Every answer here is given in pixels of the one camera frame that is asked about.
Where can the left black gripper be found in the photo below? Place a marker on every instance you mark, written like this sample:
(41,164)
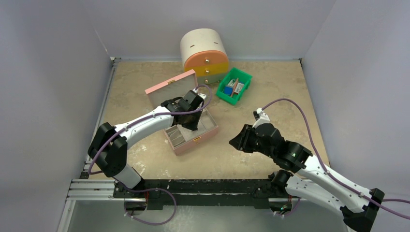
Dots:
(192,126)

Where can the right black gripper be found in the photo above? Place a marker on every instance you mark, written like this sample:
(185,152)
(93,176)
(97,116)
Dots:
(247,139)

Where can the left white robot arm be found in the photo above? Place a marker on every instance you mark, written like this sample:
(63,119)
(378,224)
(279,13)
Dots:
(109,147)

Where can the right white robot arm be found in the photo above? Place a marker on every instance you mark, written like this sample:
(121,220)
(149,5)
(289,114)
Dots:
(302,175)

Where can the blue box in bin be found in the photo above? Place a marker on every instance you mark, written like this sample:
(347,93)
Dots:
(228,90)

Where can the red white small box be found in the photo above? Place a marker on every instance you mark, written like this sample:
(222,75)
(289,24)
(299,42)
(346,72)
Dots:
(238,88)

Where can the green plastic bin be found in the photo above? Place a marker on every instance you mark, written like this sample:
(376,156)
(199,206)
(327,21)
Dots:
(233,85)

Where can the cream orange drawer cabinet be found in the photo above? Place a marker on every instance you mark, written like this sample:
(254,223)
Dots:
(202,51)

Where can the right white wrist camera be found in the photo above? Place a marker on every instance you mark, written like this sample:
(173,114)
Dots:
(260,117)

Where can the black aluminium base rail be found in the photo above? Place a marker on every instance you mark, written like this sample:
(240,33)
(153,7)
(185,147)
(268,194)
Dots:
(256,193)

